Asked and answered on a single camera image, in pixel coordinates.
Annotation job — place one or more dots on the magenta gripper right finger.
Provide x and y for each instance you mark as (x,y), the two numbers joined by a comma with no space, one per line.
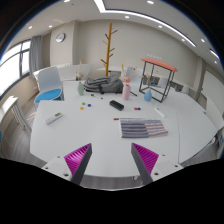
(145,160)

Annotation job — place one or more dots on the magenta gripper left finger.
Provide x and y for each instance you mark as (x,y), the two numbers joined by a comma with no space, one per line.
(77,162)

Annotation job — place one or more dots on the striped folded towel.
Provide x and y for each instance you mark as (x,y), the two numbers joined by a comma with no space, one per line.
(142,128)

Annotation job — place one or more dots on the white remote control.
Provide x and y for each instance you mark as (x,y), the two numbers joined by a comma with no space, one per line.
(53,118)

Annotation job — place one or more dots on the white marker pen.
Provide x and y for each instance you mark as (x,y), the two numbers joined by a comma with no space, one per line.
(160,112)

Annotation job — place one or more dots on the black eraser block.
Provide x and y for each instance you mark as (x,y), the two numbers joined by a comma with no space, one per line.
(116,105)

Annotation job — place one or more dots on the blue vase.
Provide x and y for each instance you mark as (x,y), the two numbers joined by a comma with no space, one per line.
(148,96)

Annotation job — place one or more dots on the green vase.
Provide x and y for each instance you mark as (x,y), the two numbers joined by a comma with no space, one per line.
(80,88)

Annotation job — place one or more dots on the pink vase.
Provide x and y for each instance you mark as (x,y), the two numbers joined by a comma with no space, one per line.
(126,88)

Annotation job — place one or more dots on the grey backpack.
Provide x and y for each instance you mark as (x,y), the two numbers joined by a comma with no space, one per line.
(103,85)

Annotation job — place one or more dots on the white blue-seat chair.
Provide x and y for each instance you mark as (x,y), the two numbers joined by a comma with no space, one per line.
(50,85)

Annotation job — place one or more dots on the grey window curtain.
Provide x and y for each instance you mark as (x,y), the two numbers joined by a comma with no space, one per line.
(35,55)

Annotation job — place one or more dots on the wooden coat rack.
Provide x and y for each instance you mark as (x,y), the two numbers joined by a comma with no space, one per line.
(109,49)

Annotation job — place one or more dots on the black frame orange-top stand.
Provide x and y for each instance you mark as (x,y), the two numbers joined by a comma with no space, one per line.
(158,85)

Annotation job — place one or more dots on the round wall clock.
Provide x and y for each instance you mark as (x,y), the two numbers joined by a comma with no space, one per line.
(60,37)

